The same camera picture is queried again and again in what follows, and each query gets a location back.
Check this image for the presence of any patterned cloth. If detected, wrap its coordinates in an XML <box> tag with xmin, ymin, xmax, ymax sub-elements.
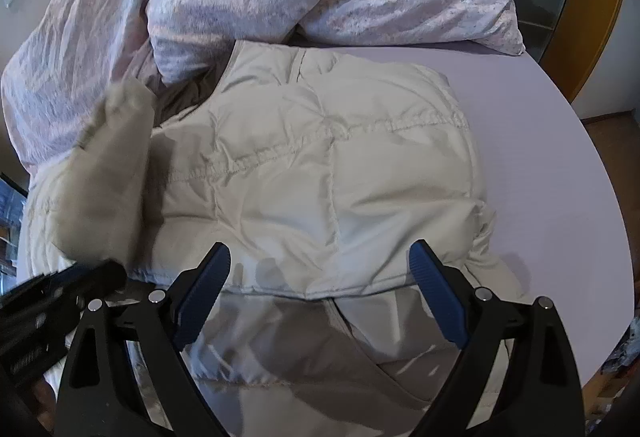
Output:
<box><xmin>600</xmin><ymin>329</ymin><xmax>637</xmax><ymax>375</ymax></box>

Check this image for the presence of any pink patterned duvet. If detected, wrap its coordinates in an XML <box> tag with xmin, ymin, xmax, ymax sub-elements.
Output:
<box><xmin>0</xmin><ymin>0</ymin><xmax>168</xmax><ymax>178</ymax></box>

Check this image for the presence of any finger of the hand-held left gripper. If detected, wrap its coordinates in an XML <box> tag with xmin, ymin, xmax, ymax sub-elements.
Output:
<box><xmin>0</xmin><ymin>258</ymin><xmax>127</xmax><ymax>315</ymax></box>

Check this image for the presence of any beige puffer jacket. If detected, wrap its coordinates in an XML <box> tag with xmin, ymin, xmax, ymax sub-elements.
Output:
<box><xmin>22</xmin><ymin>39</ymin><xmax>531</xmax><ymax>437</ymax></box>

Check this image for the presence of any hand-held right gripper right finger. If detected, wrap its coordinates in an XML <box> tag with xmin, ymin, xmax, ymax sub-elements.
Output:
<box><xmin>407</xmin><ymin>239</ymin><xmax>585</xmax><ymax>437</ymax></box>

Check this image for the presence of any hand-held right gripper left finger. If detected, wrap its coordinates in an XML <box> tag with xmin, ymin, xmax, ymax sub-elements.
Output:
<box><xmin>56</xmin><ymin>242</ymin><xmax>232</xmax><ymax>437</ymax></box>

